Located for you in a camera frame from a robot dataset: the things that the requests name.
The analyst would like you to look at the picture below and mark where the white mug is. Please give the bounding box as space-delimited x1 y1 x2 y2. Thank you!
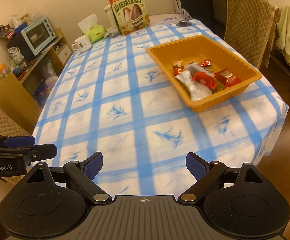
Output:
72 35 92 53

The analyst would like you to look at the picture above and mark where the small red candy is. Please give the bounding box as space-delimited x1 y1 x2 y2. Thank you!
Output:
173 66 184 76
201 59 212 67

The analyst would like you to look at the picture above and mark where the grey cloth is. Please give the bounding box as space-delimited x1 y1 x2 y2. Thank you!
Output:
104 28 120 38

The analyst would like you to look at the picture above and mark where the plastic jar orange lid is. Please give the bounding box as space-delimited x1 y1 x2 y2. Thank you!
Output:
0 63 12 82

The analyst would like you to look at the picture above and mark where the silver snack packet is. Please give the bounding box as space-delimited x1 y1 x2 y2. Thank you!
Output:
185 62 214 77

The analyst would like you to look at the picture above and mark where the quilted beige chair left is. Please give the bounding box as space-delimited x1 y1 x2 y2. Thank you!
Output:
0 96 32 185

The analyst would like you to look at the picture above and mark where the orange plastic basket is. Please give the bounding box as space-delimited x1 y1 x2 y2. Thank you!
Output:
146 35 262 112

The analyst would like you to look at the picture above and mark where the dark red snack bar packet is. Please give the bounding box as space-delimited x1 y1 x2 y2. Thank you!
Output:
215 69 241 88

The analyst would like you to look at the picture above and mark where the green tissue pack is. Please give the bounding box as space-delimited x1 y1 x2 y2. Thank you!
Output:
77 14 106 44

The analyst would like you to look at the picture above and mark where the quilted beige chair right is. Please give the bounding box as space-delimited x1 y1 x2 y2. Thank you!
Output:
225 0 279 69

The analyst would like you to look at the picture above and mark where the wooden shelf cabinet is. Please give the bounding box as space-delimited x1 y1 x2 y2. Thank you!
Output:
0 28 72 133

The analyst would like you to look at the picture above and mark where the yellow green candy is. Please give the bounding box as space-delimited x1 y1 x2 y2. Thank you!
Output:
172 60 183 67

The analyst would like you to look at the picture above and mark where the white snack packet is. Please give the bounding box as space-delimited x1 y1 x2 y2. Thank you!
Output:
175 70 212 101

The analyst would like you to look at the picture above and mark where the phone stand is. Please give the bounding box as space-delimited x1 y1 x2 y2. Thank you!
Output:
176 8 192 27

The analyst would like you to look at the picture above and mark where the large red snack packet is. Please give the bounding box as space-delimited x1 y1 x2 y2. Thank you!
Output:
193 72 218 90

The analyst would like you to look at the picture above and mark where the mint toaster oven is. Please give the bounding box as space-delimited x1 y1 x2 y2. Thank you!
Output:
6 17 56 62

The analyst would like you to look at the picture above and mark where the sunflower seed bag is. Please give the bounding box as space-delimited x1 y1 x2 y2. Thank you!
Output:
109 0 150 36

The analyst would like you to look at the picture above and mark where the white thermos bottle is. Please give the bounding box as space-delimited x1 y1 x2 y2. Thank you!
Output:
104 5 117 28

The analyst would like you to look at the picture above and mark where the blue checked tablecloth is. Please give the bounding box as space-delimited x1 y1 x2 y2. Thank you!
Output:
33 20 288 196

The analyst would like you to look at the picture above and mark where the quilted beige chair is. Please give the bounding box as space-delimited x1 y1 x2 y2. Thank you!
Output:
225 0 279 69
0 96 32 185

